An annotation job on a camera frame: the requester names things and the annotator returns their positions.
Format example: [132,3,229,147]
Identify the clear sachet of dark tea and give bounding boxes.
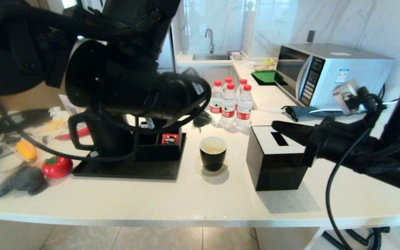
[193,112,213,133]

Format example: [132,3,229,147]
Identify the black electric kettle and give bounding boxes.
[68,109,138,163]

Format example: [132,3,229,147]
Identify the red coffee sachet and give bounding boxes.
[162,133,179,145]

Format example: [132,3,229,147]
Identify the water bottles red caps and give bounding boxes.
[235,85,253,132]
[210,81,224,126]

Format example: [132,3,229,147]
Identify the black tissue box white top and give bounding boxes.
[245,125,309,191]

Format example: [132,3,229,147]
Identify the white base cabinet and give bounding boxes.
[177,66,239,87]

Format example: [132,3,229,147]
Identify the steel kitchen sink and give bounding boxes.
[192,53,230,61]

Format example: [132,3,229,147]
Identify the black compartment organizer box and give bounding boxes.
[135,126,183,161]

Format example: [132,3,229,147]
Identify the green plastic tray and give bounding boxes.
[251,70,284,84]

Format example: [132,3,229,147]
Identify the silver microwave oven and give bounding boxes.
[275,44,395,110]

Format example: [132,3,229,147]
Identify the chrome kitchen faucet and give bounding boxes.
[204,28,215,55]

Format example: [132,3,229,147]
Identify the black cup white inside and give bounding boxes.
[199,136,227,172]

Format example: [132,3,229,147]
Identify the clear round coaster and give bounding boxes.
[195,155,228,176]

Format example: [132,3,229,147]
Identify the black serving tray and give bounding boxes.
[72,132,187,180]

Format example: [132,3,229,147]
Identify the red toy chili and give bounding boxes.
[56,127,91,141]

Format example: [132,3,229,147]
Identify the small paper card sign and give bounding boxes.
[58,94,77,115]

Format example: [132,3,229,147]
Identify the red toy tomato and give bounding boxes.
[41,155,74,179]

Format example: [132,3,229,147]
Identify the yellow toy corn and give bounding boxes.
[16,140,38,161]

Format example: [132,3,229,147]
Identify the printed placemat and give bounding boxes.
[0,106,91,181]

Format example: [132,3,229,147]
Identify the white power cable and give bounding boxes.
[258,79,400,114]

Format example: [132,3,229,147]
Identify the black coiled cable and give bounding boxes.
[321,226,390,250]

